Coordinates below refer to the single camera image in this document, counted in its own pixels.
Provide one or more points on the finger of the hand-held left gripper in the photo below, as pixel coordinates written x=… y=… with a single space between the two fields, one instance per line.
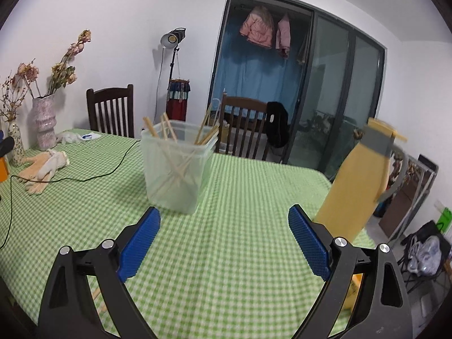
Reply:
x=5 y=147

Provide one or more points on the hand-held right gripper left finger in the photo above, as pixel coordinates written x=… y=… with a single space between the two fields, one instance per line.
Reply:
x=139 y=245

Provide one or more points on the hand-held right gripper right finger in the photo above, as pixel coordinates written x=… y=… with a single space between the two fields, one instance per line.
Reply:
x=310 y=247

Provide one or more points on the clear plastic container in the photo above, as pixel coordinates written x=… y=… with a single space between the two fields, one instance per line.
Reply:
x=155 y=183

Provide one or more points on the bunch of wooden chopsticks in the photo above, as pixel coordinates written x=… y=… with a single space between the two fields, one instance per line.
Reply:
x=165 y=125

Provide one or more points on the small floral vase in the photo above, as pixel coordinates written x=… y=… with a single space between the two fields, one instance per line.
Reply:
x=16 y=144

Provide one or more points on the orange book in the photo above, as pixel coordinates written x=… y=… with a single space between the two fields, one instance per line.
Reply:
x=2 y=169

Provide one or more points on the beige knit glove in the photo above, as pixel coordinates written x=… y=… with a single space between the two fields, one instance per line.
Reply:
x=31 y=175

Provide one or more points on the pink speckled vase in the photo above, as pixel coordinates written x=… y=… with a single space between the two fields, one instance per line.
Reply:
x=44 y=123

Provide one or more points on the white knit glove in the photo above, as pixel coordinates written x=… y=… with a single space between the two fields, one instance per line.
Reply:
x=53 y=164

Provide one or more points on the dried thin twigs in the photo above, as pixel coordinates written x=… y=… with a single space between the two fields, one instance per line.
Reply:
x=10 y=95

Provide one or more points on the yellow thermos jug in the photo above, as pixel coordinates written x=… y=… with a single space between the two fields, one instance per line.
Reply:
x=353 y=190

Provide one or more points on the clear plastic wrapper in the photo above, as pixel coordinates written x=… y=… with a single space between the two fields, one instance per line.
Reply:
x=76 y=137

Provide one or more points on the green checked tablecloth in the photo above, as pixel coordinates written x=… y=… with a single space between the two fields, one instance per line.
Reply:
x=219 y=254

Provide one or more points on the dried pink flowers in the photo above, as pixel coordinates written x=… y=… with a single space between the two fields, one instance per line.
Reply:
x=63 y=74

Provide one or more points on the black bag with clothes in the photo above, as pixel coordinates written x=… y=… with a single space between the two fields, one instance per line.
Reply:
x=423 y=250

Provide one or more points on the dark wooden chair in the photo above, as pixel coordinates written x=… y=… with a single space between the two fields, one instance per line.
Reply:
x=109 y=93
x=243 y=104

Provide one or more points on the black garment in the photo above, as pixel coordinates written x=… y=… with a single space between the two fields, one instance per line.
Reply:
x=277 y=127

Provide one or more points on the grey metal rack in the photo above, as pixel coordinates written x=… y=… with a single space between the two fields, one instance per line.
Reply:
x=413 y=173

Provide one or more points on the balcony potted plants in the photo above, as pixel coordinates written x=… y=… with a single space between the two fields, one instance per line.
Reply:
x=321 y=120

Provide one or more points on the green paper bag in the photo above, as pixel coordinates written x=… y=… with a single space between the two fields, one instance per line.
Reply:
x=445 y=220

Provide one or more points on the black framed sliding door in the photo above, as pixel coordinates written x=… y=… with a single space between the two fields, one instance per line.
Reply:
x=328 y=77

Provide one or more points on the blue curtain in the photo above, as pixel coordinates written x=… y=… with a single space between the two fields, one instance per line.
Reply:
x=247 y=77

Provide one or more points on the studio light on stand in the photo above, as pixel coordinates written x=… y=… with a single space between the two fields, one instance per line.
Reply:
x=169 y=39

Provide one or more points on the small pink jacket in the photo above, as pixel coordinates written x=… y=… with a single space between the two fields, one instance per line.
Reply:
x=283 y=35

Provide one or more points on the large pink jacket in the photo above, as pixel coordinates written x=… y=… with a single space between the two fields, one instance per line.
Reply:
x=257 y=26

